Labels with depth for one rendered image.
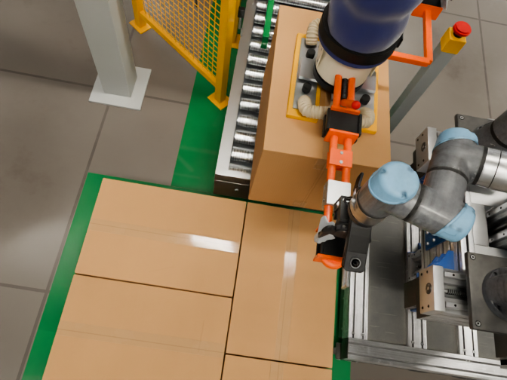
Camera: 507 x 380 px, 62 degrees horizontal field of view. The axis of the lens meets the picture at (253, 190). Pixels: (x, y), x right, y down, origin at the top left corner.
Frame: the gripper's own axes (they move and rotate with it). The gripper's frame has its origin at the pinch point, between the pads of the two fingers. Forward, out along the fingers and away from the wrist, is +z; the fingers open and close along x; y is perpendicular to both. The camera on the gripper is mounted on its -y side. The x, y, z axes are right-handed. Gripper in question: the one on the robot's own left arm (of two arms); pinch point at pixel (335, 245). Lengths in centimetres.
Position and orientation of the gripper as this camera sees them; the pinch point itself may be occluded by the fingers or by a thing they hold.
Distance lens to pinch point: 107.2
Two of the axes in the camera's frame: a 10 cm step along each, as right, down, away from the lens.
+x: -9.8, -1.8, -0.7
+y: 1.4, -9.0, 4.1
